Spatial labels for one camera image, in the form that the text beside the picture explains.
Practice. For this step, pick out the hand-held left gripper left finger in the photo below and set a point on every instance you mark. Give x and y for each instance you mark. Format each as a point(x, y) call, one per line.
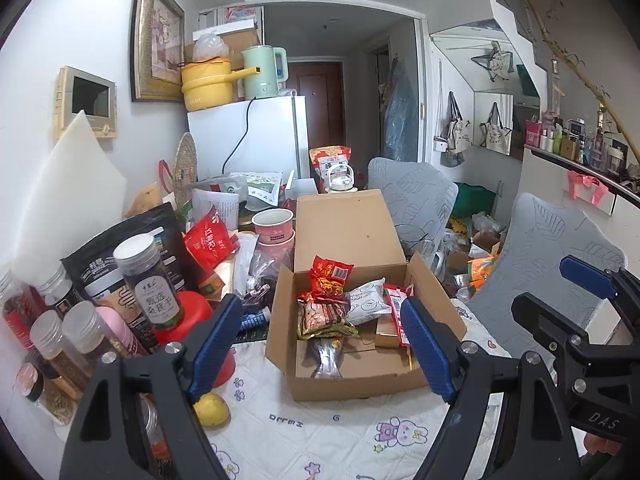
point(215, 340)

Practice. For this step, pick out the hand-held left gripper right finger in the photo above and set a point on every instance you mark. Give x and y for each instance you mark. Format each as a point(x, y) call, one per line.
point(430, 350)

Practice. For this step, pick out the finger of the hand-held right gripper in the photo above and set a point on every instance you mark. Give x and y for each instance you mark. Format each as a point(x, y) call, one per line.
point(587, 272)
point(550, 325)

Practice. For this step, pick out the pink and red snack packet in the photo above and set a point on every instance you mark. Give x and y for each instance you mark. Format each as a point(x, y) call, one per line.
point(397, 310)

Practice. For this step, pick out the white dotted snack packet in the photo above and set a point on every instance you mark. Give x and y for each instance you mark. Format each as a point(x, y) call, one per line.
point(365, 302)

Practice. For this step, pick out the clear snack packet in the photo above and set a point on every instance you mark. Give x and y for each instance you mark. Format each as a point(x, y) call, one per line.
point(325, 357)

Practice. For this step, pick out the brown peanut snack packet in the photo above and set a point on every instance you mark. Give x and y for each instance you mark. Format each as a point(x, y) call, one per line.
point(322, 317)

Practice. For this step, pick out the red snack packet yellow print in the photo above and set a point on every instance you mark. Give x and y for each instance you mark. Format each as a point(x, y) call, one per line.
point(327, 275)

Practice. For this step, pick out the large cardboard box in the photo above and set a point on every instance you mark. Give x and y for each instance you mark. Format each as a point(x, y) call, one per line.
point(345, 230)

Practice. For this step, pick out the person's right hand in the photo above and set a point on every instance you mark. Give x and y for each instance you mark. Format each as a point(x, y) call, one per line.
point(597, 444)

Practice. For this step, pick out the red plastic container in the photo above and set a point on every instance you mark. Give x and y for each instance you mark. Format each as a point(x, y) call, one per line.
point(192, 310)

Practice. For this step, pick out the blue tube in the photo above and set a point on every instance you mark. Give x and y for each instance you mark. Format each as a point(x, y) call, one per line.
point(255, 319)

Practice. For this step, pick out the grey leaf-pattern chair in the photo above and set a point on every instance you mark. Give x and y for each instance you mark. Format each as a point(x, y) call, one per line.
point(415, 195)
point(540, 260)

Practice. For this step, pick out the pack of small vials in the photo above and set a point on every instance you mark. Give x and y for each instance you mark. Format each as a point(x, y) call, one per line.
point(257, 292)

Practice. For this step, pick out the yellow lemon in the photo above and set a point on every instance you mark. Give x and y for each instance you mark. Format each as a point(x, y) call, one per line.
point(212, 410)

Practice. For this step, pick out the tall labelled clear jar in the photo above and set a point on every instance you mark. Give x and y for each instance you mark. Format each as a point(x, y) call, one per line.
point(150, 285)

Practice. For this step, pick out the orange snack bag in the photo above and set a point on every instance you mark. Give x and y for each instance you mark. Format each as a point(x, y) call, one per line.
point(482, 270)

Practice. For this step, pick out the pink ribbon bow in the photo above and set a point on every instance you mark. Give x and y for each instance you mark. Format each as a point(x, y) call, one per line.
point(585, 185)

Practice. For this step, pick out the clear plastic bag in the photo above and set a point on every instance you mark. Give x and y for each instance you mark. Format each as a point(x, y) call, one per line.
point(265, 265)

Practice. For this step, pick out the pink bottle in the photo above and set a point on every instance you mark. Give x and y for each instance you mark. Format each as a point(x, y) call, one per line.
point(120, 332)

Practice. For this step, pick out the red stand-up pouch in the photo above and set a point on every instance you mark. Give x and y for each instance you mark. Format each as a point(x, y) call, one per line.
point(207, 242)

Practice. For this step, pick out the white cabinet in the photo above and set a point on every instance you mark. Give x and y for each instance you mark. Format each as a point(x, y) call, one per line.
point(545, 180)

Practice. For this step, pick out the small cardboard box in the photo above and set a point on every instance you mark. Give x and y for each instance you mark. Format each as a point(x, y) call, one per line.
point(482, 242)

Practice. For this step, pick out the pink paper cup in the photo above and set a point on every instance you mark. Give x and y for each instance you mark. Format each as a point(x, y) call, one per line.
point(275, 250)
point(272, 227)

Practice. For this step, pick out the glass measuring cup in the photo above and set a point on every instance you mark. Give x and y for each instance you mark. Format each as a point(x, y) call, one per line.
point(420, 240)

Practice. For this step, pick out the clear plastic jar white lid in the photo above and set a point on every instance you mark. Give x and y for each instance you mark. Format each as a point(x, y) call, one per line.
point(50, 345)
point(57, 285)
point(87, 327)

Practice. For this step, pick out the white printed leaflet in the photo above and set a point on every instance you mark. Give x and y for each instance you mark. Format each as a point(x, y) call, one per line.
point(217, 207)

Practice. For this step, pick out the row of cosmetic bottles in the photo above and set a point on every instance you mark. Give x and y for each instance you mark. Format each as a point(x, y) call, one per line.
point(570, 140)

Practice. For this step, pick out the white quilted cartoon mat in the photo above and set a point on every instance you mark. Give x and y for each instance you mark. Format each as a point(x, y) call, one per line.
point(310, 435)

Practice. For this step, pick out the black stand-up snack pouch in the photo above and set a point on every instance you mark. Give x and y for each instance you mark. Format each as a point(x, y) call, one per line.
point(100, 270)

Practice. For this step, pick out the green bag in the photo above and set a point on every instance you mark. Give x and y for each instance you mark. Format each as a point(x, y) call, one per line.
point(475, 197)

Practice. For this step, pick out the brown paper bag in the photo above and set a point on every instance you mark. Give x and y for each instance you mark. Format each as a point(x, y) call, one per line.
point(145, 202)

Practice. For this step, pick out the grey-green pouch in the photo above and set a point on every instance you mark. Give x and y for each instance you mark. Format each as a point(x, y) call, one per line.
point(220, 184)

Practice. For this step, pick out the green and white package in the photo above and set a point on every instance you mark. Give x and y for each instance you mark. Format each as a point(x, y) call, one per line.
point(260, 185)

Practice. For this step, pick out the small blue-grey bag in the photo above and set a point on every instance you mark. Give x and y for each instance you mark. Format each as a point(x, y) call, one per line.
point(452, 158)

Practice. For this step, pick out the white paper box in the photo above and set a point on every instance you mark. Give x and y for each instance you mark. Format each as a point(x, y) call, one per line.
point(302, 186)

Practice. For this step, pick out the round woven straw mat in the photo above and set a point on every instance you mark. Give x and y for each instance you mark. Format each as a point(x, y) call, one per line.
point(186, 157)

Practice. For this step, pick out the small jar pink lid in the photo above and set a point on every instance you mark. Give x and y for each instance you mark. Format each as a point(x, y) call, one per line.
point(30, 380)

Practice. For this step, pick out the beige tote bag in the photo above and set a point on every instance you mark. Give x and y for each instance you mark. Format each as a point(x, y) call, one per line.
point(457, 132)

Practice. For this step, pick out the white clear-lid jar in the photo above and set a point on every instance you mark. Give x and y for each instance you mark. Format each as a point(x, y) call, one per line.
point(341, 180)

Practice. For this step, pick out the clear jar of red fruit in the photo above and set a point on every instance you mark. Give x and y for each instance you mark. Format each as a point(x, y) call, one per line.
point(15, 305)

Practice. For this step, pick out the white foam board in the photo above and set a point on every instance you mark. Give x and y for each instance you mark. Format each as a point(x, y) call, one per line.
point(70, 195)

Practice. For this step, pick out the bamboo pole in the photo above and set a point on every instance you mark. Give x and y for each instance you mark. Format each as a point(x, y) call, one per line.
point(575, 67)

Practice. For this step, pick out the white fridge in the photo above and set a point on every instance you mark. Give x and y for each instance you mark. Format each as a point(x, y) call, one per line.
point(265, 135)

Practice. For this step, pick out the red and white nut bag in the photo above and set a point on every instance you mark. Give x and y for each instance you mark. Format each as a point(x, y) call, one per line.
point(325, 157)

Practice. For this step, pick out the blue plastic garment cover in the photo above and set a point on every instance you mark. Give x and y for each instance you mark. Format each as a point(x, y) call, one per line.
point(400, 115)

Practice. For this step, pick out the yellow cooking pot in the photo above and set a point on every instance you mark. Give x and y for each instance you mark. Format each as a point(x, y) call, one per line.
point(205, 85)

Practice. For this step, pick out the brown door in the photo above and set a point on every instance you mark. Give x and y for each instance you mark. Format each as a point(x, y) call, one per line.
point(320, 105)

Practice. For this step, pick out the light green electric kettle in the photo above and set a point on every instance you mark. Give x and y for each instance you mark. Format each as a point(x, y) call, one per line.
point(262, 75)

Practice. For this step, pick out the crumpled clear bag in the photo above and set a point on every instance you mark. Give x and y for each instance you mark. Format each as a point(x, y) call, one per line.
point(209, 47)

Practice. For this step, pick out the brown carton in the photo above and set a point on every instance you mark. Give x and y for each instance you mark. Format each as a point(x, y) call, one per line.
point(240, 42)

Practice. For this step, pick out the gold framed picture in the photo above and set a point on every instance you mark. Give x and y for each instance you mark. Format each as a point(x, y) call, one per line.
point(155, 35)

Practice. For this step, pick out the small white wall box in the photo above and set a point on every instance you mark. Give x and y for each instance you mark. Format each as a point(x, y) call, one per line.
point(440, 144)

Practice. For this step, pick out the beige wall intercom panel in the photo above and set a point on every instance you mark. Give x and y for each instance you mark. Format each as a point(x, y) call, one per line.
point(87, 100)

